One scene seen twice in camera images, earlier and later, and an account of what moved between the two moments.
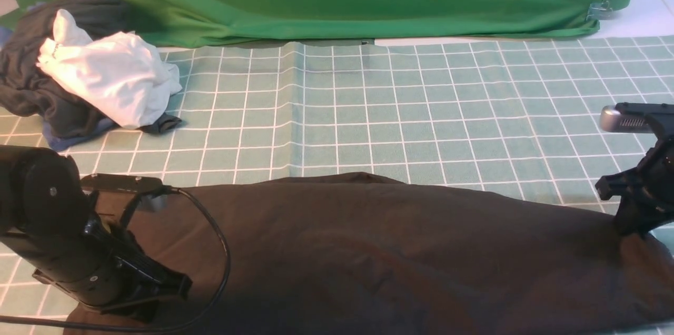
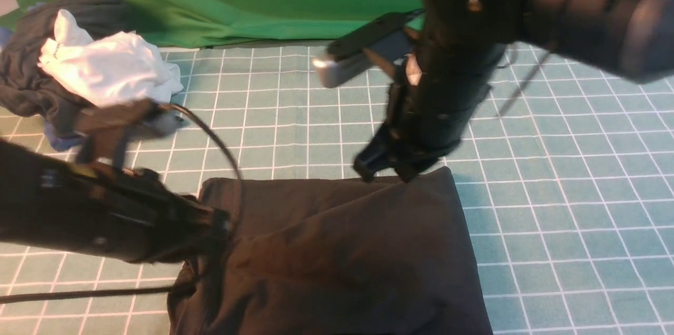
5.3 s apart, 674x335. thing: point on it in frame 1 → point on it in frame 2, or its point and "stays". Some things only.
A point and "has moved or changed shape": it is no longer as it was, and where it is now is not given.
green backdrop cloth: (189, 0) stays
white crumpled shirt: (123, 73) stays
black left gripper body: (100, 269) → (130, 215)
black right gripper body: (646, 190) → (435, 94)
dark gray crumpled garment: (27, 86) stays
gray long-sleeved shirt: (368, 254) has moved or changed shape
